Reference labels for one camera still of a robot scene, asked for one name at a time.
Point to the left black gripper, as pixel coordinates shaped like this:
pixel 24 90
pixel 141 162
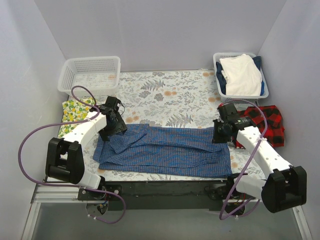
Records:
pixel 110 130

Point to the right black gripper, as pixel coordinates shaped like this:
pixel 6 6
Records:
pixel 218 136

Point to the blue checkered long sleeve shirt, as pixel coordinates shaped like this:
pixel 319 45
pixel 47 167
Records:
pixel 165 150

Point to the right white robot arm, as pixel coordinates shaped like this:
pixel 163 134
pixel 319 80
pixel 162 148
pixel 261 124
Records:
pixel 284 186

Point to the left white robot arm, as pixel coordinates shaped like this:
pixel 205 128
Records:
pixel 65 161

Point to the lemon print folded cloth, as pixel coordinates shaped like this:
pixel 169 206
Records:
pixel 73 111

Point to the red black plaid shirt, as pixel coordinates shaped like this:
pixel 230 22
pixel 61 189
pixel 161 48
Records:
pixel 275 133

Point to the left white plastic basket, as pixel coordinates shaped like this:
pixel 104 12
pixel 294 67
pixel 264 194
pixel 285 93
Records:
pixel 100 75

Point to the white plastic basket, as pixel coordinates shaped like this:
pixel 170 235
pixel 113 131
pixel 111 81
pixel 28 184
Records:
pixel 239 75
pixel 100 75

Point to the right white plastic basket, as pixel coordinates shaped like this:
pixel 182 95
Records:
pixel 239 75

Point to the white folded shirt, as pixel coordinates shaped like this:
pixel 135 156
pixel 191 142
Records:
pixel 242 75

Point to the floral patterned table mat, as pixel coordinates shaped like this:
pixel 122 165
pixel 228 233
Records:
pixel 182 99

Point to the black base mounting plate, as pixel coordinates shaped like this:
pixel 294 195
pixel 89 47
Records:
pixel 161 195

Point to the aluminium frame rail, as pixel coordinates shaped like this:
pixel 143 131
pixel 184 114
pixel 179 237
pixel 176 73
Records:
pixel 55 194

